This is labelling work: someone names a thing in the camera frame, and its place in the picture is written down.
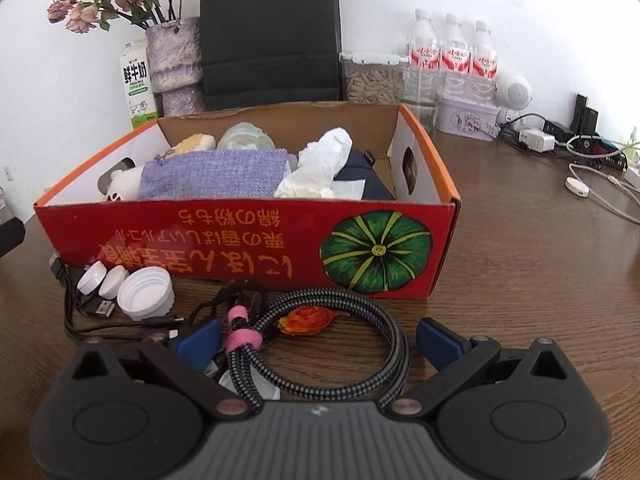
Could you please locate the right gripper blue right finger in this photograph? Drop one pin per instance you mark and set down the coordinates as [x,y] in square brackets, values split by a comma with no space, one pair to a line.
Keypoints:
[439,345]

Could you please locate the green white milk carton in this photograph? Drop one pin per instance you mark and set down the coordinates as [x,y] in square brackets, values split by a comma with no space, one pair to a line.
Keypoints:
[140,99]

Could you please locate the middle water bottle red label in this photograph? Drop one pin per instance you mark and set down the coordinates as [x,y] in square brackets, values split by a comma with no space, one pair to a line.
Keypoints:
[455,59]

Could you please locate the large white bottle cap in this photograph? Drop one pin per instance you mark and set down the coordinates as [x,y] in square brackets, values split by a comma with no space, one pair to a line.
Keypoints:
[146,293]

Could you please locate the purple fabric pouch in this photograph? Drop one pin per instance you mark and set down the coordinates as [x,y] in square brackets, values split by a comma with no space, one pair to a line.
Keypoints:
[227,173]

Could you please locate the white power adapter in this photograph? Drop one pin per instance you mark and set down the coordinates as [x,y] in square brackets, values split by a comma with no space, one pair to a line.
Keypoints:
[536,140]

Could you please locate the clear drinking glass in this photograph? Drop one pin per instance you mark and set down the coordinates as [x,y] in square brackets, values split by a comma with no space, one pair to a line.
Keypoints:
[421,90]

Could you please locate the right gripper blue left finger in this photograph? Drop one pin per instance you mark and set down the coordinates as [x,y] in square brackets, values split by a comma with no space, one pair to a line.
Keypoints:
[197,344]

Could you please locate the small white cap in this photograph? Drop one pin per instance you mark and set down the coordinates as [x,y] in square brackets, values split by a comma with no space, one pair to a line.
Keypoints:
[92,278]
[112,282]

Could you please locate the right water bottle red label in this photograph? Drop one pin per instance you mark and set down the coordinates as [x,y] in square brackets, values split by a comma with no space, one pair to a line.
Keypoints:
[484,68]

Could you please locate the red orange cardboard box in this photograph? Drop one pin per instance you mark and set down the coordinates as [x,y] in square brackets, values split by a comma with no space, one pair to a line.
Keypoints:
[388,248]

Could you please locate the white yellow plush alpaca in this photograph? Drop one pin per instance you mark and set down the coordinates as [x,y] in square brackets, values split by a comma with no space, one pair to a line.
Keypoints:
[148,180]

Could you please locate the purple textured vase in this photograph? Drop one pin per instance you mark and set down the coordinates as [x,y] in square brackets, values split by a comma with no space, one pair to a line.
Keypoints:
[175,56]

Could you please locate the left water bottle red label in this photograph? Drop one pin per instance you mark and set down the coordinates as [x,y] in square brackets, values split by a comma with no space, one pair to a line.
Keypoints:
[424,47]

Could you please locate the clear container of seeds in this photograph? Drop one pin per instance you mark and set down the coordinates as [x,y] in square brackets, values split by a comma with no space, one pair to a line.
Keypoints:
[372,78]

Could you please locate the water bottle red label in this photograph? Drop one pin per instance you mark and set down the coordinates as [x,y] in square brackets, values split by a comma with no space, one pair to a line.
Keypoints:
[455,59]
[484,68]
[424,47]

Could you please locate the white tissue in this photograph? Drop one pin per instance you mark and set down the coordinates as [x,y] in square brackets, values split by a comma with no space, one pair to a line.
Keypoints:
[317,166]

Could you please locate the white round speaker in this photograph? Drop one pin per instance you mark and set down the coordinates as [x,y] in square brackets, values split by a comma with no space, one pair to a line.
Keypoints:
[513,94]

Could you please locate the white floral tin box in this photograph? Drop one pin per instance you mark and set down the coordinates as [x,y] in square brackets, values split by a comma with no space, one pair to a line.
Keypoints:
[463,117]

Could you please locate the black devices by wall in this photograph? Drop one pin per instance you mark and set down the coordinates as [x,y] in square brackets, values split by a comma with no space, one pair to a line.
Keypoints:
[585,118]

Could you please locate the orange dried leaf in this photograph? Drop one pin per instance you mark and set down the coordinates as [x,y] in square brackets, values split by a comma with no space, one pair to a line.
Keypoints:
[307,320]

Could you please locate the black paper shopping bag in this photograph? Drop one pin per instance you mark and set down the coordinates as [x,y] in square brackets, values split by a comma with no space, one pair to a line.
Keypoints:
[257,52]

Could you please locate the translucent plastic bag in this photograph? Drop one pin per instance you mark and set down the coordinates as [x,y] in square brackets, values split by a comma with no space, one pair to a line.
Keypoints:
[245,136]

